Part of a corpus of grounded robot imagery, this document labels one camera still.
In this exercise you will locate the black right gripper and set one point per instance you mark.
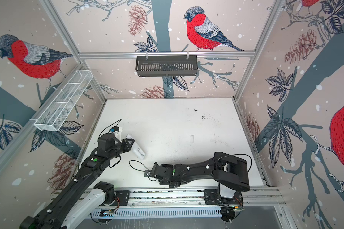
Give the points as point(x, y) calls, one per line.
point(163, 181)

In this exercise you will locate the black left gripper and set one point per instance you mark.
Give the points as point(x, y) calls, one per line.
point(128, 147)

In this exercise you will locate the white remote control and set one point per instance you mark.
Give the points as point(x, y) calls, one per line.
point(135, 148)

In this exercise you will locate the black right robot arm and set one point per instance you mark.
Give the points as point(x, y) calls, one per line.
point(228, 171)

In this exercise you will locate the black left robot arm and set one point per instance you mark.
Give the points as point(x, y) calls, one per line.
point(56, 214)

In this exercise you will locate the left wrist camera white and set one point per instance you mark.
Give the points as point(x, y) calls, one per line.
point(117, 131)

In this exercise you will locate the aluminium mounting rail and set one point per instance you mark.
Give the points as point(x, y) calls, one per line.
point(194, 197)

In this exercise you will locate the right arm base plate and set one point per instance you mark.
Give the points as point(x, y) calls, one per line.
point(215, 197)

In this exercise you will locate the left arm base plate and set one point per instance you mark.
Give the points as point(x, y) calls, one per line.
point(117, 198)

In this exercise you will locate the white mesh wire tray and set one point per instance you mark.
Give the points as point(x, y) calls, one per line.
point(65, 99)

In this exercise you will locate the black hanging wire basket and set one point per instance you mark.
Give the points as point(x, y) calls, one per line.
point(160, 66)

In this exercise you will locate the horizontal aluminium frame bar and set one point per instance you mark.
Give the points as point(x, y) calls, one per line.
point(131, 55)

